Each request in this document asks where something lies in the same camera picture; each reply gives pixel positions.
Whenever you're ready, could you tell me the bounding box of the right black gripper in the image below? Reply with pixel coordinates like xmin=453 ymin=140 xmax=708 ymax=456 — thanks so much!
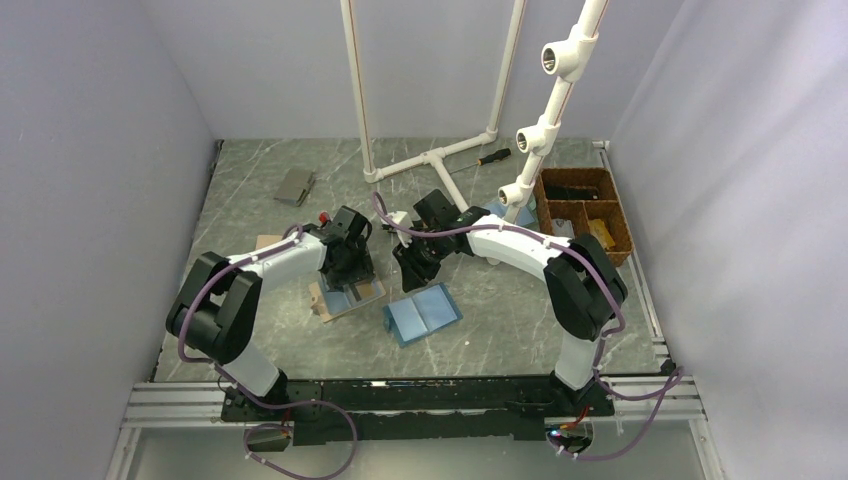
xmin=393 ymin=228 xmax=450 ymax=293

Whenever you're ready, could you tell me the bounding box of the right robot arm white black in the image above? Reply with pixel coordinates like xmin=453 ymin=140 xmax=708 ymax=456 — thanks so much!
xmin=381 ymin=208 xmax=628 ymax=415

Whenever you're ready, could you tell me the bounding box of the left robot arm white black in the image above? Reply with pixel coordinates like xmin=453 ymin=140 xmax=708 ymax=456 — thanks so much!
xmin=166 ymin=224 xmax=374 ymax=420

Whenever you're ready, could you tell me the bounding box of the open blue card holder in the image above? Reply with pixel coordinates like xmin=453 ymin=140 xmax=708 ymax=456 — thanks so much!
xmin=383 ymin=283 xmax=463 ymax=347

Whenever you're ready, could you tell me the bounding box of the tan card holder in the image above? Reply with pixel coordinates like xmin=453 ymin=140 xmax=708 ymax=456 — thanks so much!
xmin=255 ymin=234 xmax=284 ymax=250

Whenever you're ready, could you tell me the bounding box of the grey card holder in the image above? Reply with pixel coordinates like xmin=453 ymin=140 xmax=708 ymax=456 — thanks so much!
xmin=273 ymin=167 xmax=315 ymax=207

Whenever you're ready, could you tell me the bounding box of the white card in basket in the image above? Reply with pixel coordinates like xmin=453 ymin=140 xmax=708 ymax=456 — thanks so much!
xmin=551 ymin=218 xmax=575 ymax=238

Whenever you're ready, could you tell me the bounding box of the black orange screwdriver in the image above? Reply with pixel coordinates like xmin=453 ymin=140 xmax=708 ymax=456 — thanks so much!
xmin=451 ymin=148 xmax=512 ymax=174

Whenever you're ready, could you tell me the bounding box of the black item in basket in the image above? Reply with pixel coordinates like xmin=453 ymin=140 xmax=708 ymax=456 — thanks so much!
xmin=544 ymin=185 xmax=600 ymax=201

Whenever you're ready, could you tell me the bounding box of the brown wicker basket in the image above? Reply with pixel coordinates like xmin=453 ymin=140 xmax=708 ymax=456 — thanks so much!
xmin=533 ymin=167 xmax=634 ymax=267

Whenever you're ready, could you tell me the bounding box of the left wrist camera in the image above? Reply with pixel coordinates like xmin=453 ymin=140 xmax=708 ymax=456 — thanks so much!
xmin=319 ymin=206 xmax=373 ymax=245

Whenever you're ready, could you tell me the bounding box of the white pvc pipe frame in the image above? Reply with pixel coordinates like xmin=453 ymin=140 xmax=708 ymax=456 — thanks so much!
xmin=339 ymin=0 xmax=526 ymax=210

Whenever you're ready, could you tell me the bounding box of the blue card holder behind post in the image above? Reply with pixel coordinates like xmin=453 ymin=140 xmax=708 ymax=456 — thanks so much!
xmin=484 ymin=200 xmax=538 ymax=227

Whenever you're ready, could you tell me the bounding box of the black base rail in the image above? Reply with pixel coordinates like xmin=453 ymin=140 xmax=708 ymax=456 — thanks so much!
xmin=221 ymin=374 xmax=615 ymax=446

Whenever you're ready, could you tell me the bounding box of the aluminium frame rail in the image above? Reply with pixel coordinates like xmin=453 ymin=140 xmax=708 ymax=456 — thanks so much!
xmin=107 ymin=358 xmax=723 ymax=479

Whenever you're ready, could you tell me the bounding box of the white pvc pipe post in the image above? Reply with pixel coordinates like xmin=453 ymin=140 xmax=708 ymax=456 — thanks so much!
xmin=498 ymin=0 xmax=609 ymax=222

